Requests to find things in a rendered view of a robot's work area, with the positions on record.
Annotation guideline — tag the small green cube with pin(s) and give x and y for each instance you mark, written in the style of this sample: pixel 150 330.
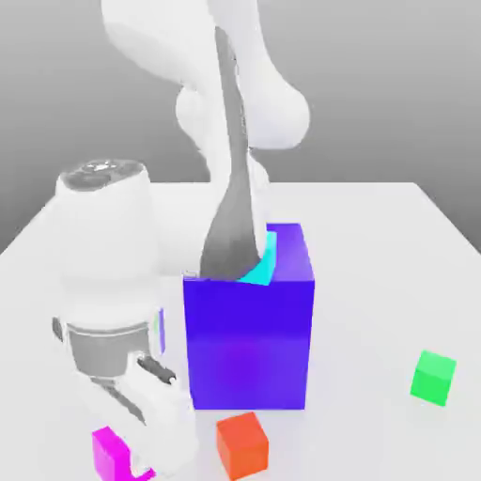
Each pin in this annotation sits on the small green cube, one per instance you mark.
pixel 432 379

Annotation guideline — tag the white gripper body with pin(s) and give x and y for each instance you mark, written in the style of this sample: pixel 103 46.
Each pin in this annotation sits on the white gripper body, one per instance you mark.
pixel 165 428

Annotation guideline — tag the large blue box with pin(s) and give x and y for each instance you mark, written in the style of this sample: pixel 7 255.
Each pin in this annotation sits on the large blue box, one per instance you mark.
pixel 248 345

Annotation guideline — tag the small cyan cube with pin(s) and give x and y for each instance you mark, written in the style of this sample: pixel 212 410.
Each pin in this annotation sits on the small cyan cube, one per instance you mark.
pixel 263 270

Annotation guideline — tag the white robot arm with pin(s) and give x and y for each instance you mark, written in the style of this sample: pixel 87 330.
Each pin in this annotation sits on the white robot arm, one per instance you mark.
pixel 109 240

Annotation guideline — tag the small magenta cube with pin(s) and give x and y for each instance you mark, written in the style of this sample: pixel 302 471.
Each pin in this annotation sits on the small magenta cube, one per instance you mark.
pixel 109 454

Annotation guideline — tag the small orange cube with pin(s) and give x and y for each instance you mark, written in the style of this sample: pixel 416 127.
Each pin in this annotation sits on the small orange cube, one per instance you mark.
pixel 244 447

